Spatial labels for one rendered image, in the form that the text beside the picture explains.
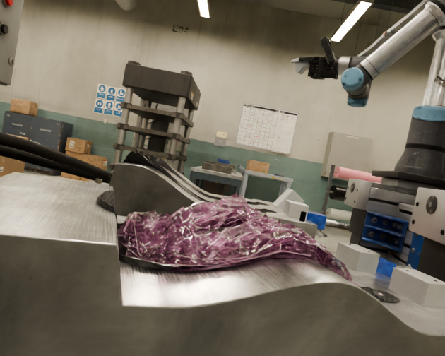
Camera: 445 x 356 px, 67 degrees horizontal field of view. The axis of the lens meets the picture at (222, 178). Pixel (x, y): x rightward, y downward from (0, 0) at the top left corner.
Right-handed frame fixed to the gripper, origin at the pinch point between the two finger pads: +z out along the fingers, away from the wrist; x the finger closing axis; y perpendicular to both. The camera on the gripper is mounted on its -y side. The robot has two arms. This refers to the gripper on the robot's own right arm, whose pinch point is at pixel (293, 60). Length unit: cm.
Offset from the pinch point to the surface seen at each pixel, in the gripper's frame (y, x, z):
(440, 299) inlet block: 46, -100, -62
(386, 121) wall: -8, 645, 37
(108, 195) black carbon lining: 39, -120, -30
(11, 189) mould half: 38, -129, -27
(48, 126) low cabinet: 82, 251, 602
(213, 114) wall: 19, 463, 349
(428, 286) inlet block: 45, -102, -61
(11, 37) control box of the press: 12, -89, 54
